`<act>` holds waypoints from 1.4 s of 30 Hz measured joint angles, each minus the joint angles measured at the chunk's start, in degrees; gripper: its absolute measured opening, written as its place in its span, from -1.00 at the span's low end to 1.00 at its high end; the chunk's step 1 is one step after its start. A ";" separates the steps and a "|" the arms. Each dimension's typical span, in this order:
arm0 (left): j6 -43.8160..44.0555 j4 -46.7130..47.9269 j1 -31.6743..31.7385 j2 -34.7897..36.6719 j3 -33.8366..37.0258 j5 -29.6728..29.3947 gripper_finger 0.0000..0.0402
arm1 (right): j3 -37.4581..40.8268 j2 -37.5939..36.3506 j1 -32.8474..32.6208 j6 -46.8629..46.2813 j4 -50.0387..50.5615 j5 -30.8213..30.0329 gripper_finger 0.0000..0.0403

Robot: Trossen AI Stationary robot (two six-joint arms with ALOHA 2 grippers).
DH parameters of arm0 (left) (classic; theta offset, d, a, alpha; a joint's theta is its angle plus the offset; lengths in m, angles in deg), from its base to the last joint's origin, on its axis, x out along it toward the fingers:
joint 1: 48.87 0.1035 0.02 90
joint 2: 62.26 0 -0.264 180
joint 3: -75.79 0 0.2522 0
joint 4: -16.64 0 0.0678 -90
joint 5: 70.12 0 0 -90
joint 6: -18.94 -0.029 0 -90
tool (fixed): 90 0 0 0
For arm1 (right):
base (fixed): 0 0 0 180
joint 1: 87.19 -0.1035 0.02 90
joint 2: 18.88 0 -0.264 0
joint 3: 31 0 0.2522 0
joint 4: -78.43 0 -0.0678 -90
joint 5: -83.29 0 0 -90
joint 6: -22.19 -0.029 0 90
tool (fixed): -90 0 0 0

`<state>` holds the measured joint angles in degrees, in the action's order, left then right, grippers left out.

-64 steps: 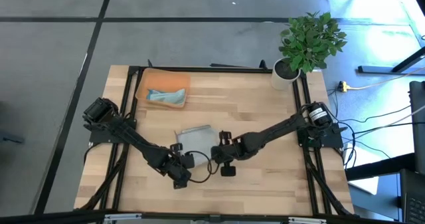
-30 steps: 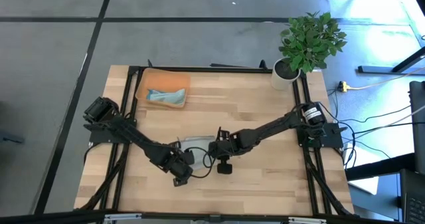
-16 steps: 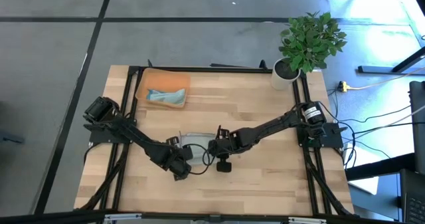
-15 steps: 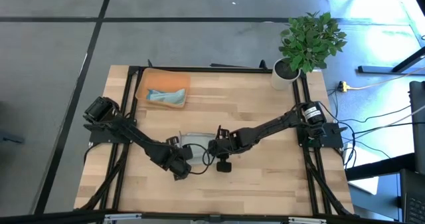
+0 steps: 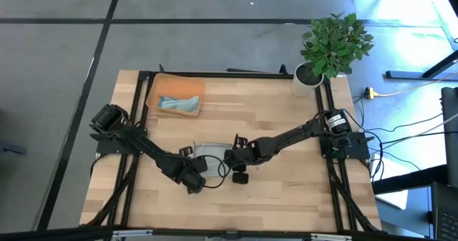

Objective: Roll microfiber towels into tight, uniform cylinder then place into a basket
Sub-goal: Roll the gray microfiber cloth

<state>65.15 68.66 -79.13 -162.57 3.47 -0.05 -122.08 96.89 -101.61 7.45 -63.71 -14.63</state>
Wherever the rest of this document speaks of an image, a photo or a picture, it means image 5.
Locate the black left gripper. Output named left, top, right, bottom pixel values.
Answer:
left=170, top=146, right=208, bottom=195

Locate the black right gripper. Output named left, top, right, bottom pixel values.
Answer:
left=232, top=133, right=264, bottom=185

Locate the grey waffle microfiber towel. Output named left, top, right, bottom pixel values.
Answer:
left=193, top=142, right=234, bottom=179

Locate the light blue microfiber towel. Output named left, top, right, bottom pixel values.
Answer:
left=157, top=94, right=201, bottom=114

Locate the translucent orange plastic basket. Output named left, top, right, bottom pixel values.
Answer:
left=145, top=72, right=207, bottom=118

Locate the green leafy plant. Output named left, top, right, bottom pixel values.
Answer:
left=299, top=11, right=376, bottom=80

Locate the black floor beam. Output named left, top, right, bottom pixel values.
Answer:
left=371, top=164, right=448, bottom=195

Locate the black desk leg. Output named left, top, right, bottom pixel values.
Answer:
left=385, top=49, right=458, bottom=80

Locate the dark grey panel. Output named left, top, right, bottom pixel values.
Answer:
left=440, top=87, right=458, bottom=188

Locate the black keyboard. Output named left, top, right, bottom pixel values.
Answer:
left=429, top=182, right=458, bottom=241

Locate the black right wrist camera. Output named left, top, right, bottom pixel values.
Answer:
left=224, top=149, right=239, bottom=167

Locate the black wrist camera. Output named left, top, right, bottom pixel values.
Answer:
left=195, top=157, right=209, bottom=173
left=224, top=149, right=239, bottom=167

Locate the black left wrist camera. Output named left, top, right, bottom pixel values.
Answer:
left=195, top=157, right=209, bottom=173

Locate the black aluminium table frame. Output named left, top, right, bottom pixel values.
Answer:
left=80, top=64, right=384, bottom=237

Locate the silver metal bracket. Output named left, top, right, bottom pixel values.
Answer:
left=112, top=229, right=153, bottom=239
left=310, top=233, right=354, bottom=241

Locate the black floor cable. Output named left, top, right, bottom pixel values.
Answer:
left=352, top=94, right=458, bottom=185

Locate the yellow floor cable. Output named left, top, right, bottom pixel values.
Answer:
left=374, top=72, right=458, bottom=97

